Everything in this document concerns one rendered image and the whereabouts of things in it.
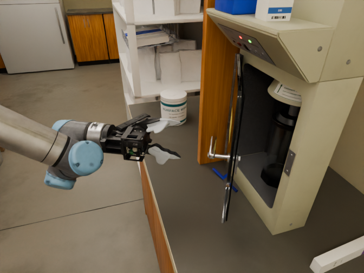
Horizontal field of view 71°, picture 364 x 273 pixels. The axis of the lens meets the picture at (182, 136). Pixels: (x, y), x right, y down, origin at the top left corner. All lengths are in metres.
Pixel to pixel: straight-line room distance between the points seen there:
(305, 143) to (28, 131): 0.59
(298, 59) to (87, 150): 0.46
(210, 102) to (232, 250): 0.47
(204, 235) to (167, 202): 0.17
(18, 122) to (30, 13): 4.83
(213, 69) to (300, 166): 0.40
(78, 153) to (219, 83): 0.51
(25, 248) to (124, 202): 0.73
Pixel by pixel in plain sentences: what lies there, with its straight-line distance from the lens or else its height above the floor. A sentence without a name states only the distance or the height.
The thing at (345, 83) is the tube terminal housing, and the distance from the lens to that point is 0.62.
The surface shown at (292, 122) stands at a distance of 0.75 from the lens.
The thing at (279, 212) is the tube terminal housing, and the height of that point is 1.04.
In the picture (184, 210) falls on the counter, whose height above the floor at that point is 0.94.
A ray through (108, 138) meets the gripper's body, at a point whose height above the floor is 1.22.
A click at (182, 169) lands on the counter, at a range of 1.01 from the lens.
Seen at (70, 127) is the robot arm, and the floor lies 1.23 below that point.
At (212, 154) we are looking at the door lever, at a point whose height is 1.21.
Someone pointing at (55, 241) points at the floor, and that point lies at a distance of 2.13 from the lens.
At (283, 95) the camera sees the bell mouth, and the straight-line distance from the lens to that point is 0.69.
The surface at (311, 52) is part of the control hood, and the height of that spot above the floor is 1.47.
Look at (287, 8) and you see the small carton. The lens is 0.57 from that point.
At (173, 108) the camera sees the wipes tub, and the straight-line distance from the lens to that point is 1.23.
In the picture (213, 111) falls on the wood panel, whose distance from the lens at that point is 0.92.
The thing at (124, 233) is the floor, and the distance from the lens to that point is 2.02.
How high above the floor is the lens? 1.59
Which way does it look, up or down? 33 degrees down
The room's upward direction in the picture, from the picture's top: straight up
